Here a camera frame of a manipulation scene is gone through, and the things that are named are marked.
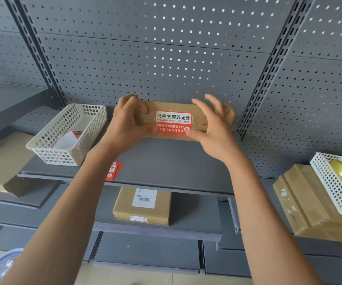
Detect person's left forearm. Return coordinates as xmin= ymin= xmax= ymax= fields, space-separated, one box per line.
xmin=0 ymin=144 xmax=122 ymax=285

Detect grey slotted upright post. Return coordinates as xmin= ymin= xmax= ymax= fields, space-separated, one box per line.
xmin=3 ymin=0 xmax=67 ymax=109
xmin=236 ymin=0 xmax=317 ymax=137

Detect grey shelf bracket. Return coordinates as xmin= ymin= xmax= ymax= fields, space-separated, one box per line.
xmin=227 ymin=197 xmax=240 ymax=235

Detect large brown cardboard box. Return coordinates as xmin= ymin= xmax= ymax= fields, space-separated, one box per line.
xmin=273 ymin=164 xmax=342 ymax=245

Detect person's right forearm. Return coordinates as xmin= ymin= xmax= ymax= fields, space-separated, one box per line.
xmin=225 ymin=151 xmax=323 ymax=285

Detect red white seal sticker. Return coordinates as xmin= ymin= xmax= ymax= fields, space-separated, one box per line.
xmin=153 ymin=110 xmax=193 ymax=135

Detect cardboard box with barcode label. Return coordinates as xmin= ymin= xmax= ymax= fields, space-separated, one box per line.
xmin=112 ymin=187 xmax=172 ymax=227

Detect person's right hand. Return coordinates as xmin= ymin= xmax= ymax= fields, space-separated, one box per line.
xmin=186 ymin=94 xmax=242 ymax=167

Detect person's left hand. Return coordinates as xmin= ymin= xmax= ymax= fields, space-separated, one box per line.
xmin=99 ymin=94 xmax=160 ymax=156

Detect grey metal shelf board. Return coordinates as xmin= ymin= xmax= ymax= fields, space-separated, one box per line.
xmin=218 ymin=177 xmax=342 ymax=285
xmin=0 ymin=81 xmax=54 ymax=143
xmin=0 ymin=174 xmax=64 ymax=210
xmin=17 ymin=106 xmax=243 ymax=197
xmin=90 ymin=231 xmax=202 ymax=274
xmin=93 ymin=185 xmax=224 ymax=242

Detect flat brown cardboard box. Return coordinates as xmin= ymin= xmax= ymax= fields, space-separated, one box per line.
xmin=0 ymin=132 xmax=38 ymax=198

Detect white plastic mesh basket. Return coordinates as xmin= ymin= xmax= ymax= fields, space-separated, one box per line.
xmin=309 ymin=152 xmax=342 ymax=220
xmin=26 ymin=103 xmax=108 ymax=167

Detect grey pegboard back panel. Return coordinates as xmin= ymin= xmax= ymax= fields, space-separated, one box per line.
xmin=0 ymin=0 xmax=342 ymax=179

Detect red sticker strip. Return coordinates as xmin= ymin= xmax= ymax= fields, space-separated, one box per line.
xmin=105 ymin=161 xmax=123 ymax=182

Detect red white sticker sheets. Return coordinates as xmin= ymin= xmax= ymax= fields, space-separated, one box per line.
xmin=53 ymin=130 xmax=84 ymax=149

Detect small brown cardboard box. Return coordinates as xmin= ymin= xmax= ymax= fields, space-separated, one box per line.
xmin=135 ymin=100 xmax=231 ymax=142

